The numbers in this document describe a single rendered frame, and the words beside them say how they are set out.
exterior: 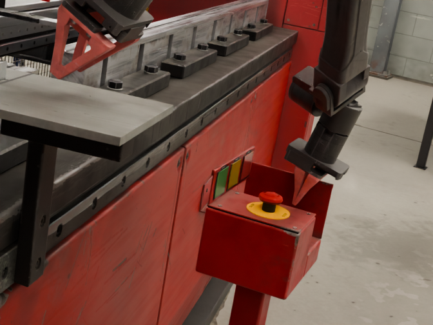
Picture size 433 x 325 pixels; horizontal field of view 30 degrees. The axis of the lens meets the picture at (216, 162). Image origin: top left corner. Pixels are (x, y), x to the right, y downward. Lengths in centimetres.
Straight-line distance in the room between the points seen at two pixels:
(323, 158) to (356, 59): 20
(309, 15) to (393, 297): 108
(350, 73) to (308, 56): 176
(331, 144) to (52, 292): 52
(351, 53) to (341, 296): 185
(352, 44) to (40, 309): 58
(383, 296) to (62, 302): 205
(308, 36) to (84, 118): 221
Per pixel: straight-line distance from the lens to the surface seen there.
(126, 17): 86
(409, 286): 323
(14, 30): 171
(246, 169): 144
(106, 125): 83
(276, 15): 302
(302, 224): 130
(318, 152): 135
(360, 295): 305
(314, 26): 300
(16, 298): 101
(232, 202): 134
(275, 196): 131
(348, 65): 124
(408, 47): 824
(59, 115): 85
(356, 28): 119
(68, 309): 120
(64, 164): 110
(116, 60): 151
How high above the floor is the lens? 122
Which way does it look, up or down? 17 degrees down
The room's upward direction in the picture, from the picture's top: 10 degrees clockwise
